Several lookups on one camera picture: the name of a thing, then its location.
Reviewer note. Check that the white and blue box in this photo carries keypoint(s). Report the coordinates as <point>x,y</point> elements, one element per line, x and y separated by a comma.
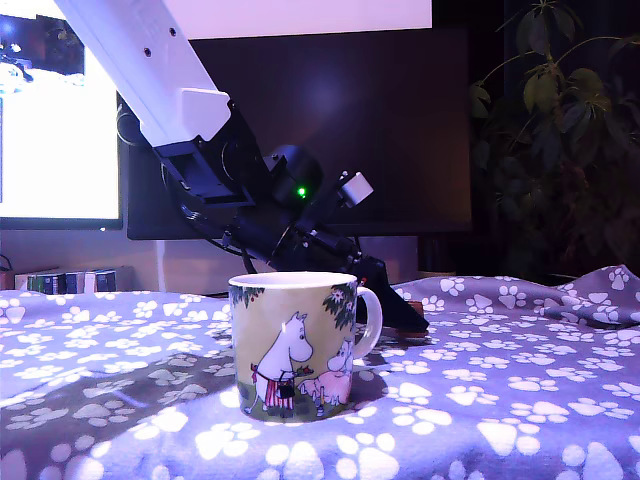
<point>90,282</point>

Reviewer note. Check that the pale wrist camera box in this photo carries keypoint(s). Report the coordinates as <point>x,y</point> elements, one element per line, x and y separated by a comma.
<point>357,189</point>

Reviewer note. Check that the potted green plant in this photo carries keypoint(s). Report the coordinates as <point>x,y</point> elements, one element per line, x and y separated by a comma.
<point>550,150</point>

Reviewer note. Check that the cartoon print coffee mug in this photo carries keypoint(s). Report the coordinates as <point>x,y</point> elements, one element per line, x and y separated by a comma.
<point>290,350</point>

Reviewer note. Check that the brown wooden box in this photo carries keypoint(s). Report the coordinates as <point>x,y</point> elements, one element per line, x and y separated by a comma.
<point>6,281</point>

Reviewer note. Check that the lit computer monitor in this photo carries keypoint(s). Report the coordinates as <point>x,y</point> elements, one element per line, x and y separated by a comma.
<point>50,150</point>

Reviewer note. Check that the grey paw print cloth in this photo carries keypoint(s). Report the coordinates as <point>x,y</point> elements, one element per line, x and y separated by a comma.
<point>500,375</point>

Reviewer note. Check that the black switched-off monitor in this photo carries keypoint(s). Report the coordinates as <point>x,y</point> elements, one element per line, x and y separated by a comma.
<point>400,125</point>

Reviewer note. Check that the dark blue box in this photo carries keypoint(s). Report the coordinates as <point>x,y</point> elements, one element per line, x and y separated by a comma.
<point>72,284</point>

